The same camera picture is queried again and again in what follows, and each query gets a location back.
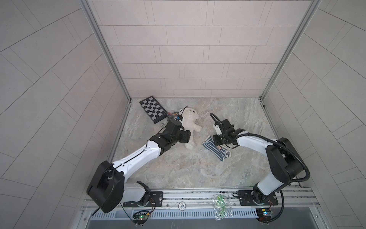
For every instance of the aluminium front mounting rail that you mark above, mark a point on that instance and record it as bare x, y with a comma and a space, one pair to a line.
237, 197

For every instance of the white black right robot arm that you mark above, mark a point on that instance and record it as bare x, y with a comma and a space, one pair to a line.
286, 165

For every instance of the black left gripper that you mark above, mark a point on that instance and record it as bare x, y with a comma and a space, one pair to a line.
185, 136

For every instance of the left green circuit board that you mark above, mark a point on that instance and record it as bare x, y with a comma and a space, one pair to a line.
141, 217

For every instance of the bag of colourful small parts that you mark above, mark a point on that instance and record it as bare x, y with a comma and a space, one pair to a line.
171, 115

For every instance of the clear bag of green parts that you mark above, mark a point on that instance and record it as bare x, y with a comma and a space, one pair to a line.
222, 207

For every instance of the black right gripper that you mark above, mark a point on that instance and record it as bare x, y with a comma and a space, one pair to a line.
215, 137

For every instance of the aluminium corner post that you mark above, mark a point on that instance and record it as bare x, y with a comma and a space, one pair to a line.
293, 42
101, 40

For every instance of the round silver rail knob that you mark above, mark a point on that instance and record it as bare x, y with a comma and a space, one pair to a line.
182, 206

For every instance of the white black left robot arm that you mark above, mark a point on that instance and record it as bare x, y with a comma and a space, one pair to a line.
109, 188

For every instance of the right aluminium corner post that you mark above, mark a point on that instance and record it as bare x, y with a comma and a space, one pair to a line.
293, 42

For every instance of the black white chessboard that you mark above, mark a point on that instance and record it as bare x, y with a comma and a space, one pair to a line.
153, 109

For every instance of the right circuit board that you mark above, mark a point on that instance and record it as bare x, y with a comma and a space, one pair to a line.
264, 215

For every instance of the left aluminium corner post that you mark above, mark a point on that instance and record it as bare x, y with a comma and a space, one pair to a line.
101, 40

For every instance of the white fluffy teddy bear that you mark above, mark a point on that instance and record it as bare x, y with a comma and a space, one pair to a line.
189, 118

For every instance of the blue white striped knit sweater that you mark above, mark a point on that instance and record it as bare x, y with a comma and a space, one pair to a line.
220, 152

